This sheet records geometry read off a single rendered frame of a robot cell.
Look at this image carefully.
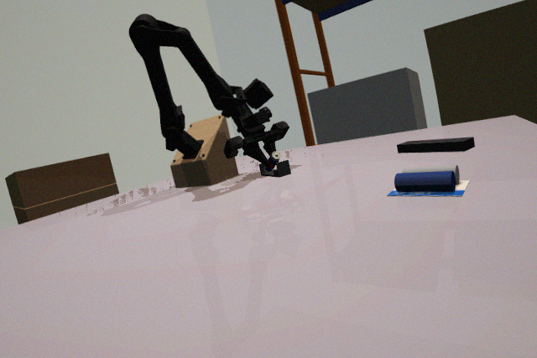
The black flat bar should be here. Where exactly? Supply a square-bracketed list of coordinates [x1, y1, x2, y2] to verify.
[397, 137, 475, 153]

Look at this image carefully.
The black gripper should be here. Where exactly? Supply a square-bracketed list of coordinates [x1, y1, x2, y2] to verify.
[223, 119, 289, 167]

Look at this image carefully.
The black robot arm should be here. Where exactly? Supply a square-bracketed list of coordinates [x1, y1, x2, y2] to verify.
[129, 13, 274, 159]

